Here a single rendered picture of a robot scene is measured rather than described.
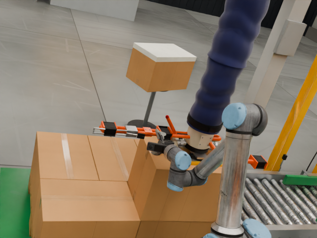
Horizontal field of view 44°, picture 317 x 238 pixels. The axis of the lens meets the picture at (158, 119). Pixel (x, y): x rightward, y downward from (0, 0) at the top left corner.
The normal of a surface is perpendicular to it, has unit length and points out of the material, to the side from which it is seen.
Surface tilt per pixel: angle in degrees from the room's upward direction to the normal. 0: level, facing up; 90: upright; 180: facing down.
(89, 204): 0
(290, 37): 90
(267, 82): 90
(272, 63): 90
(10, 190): 0
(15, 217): 0
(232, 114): 80
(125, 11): 90
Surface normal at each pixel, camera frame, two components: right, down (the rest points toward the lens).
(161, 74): 0.63, 0.49
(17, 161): 0.26, -0.87
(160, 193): 0.25, 0.49
